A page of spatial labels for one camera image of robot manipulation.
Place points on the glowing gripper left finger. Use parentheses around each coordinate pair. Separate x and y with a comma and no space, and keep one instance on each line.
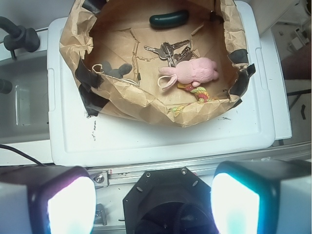
(46,200)

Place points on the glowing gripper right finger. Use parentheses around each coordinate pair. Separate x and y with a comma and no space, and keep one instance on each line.
(263,197)

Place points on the gray plush animal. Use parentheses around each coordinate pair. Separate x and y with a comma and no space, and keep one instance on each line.
(106,68)

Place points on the white plastic tray lid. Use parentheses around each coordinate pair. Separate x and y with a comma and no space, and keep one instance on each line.
(104,140)

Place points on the pink plush bunny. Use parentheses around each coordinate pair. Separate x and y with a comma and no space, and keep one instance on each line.
(195,72)

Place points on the black faucet fixture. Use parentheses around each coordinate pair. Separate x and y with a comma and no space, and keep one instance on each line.
(19,37)

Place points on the brown paper bag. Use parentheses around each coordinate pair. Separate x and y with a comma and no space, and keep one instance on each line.
(164,62)

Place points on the silver key bunch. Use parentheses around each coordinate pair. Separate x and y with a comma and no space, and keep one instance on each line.
(167,52)

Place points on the dark green cucumber toy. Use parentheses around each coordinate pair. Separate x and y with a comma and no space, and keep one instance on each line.
(169,20)

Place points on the aluminium frame rail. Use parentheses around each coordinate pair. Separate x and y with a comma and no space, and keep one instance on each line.
(201,166)

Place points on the black octagonal mount plate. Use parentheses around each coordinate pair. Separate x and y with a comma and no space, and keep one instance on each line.
(170,201)

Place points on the colorful rope toy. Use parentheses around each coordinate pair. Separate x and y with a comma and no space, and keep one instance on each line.
(199,92)

